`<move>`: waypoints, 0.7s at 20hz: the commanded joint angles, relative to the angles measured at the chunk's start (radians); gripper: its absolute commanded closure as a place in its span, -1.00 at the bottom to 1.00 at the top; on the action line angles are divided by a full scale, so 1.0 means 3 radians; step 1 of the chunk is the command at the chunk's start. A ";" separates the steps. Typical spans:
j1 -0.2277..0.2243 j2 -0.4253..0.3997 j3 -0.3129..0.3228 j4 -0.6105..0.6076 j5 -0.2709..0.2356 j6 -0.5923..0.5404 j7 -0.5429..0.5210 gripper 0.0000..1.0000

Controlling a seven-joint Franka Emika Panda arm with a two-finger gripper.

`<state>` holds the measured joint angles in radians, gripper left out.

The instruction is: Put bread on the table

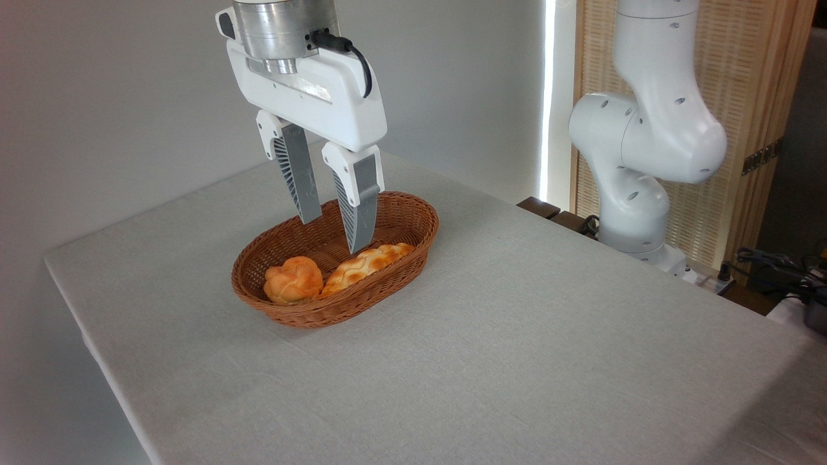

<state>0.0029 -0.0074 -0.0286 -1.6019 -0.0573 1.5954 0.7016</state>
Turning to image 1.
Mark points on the wooden rattan folding screen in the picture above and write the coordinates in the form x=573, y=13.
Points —
x=749, y=64

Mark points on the dark wooden furniture piece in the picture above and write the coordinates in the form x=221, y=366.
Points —
x=539, y=206
x=568, y=223

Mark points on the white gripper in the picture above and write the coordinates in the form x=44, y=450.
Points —
x=323, y=97

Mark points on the grey tablecloth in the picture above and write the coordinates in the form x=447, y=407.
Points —
x=517, y=361

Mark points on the brown woven wicker basket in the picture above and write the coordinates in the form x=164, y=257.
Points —
x=362, y=303

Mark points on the white power strip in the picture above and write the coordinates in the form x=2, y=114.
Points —
x=711, y=279

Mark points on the long braided bread loaf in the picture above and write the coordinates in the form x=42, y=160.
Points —
x=365, y=263

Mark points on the black metal screen hinge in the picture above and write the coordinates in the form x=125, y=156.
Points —
x=762, y=156

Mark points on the round knotted bread roll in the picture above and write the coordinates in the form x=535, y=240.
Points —
x=292, y=281

